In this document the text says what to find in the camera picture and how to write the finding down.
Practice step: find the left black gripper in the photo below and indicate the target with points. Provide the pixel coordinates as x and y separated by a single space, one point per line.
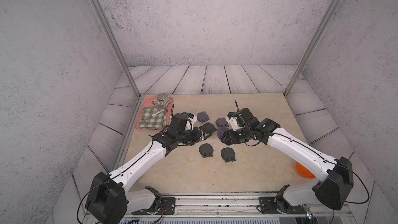
198 137

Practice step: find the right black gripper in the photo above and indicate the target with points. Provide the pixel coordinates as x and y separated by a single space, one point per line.
229 138

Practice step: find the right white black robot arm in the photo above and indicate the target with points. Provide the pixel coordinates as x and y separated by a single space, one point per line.
333 177

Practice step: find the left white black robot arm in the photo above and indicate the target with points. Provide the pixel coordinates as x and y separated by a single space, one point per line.
109 199

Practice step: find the green checkered cloth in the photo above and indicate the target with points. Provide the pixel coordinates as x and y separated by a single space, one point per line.
153 118

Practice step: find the striped ceramic cup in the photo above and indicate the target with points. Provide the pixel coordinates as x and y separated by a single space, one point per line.
162 100

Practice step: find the pink plastic tray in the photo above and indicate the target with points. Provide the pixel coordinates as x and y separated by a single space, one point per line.
148 103

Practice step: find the aluminium rail frame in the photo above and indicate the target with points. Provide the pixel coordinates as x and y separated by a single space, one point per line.
237 208

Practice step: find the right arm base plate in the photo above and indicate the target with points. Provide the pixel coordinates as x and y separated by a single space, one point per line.
267 206

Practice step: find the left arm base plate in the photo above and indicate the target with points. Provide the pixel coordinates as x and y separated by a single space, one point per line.
167 207

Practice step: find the right metal corner post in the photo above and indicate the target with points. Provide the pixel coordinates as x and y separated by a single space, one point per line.
327 16

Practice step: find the metal corner post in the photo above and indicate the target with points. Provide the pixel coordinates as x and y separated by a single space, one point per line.
114 45
327 16

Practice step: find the left metal corner post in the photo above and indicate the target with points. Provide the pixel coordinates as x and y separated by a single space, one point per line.
114 45

